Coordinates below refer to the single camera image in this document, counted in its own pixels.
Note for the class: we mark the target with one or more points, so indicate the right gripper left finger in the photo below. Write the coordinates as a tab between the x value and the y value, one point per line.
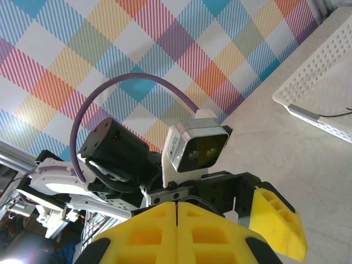
154	247

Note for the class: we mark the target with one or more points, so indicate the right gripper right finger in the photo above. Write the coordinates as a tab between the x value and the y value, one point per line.
209	253

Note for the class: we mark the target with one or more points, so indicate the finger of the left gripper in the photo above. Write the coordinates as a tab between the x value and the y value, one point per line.
277	225

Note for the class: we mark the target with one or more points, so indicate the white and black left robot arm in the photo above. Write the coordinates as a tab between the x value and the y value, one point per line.
55	180

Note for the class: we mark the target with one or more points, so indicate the white perforated plastic basket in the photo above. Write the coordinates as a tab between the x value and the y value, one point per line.
316	82

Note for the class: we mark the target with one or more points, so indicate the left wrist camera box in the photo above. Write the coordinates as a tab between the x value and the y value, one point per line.
198	148

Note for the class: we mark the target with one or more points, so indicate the aluminium frame post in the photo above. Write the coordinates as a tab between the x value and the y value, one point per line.
332	8
13	156

